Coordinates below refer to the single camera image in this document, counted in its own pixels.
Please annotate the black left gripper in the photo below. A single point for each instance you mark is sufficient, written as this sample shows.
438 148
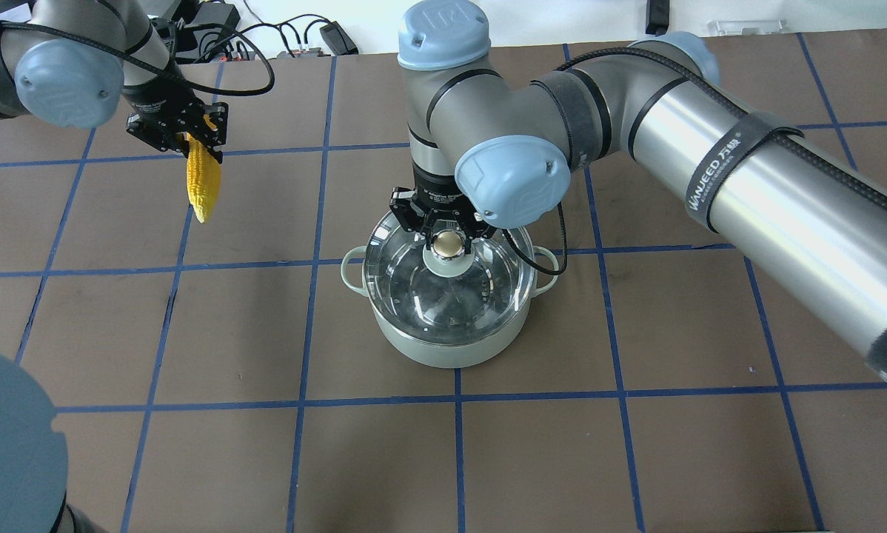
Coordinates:
152 95

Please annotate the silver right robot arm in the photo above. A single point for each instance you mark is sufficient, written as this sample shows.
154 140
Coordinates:
498 157

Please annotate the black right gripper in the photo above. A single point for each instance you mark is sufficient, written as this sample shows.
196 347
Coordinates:
434 195

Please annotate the pale green cooking pot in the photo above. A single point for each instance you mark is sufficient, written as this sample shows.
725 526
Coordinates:
448 243

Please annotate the yellow corn cob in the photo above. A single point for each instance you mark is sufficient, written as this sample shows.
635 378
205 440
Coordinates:
203 178

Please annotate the glass pot lid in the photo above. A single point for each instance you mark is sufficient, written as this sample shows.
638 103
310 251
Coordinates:
446 301

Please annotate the black power adapter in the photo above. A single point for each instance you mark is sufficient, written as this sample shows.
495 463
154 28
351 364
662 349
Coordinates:
337 39

